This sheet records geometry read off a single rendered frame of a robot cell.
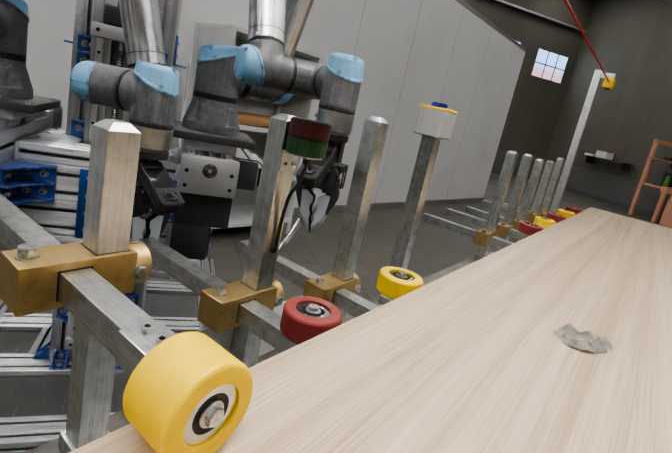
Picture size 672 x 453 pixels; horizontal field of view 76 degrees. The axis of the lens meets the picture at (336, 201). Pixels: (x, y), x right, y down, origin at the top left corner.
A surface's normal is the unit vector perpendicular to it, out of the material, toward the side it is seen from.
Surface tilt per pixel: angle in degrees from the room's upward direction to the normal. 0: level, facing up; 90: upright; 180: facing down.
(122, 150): 90
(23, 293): 90
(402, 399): 0
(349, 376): 0
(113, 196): 90
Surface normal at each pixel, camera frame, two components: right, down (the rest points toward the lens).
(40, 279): 0.78, 0.29
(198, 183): 0.31, 0.26
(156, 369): -0.28, -0.64
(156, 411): -0.48, -0.32
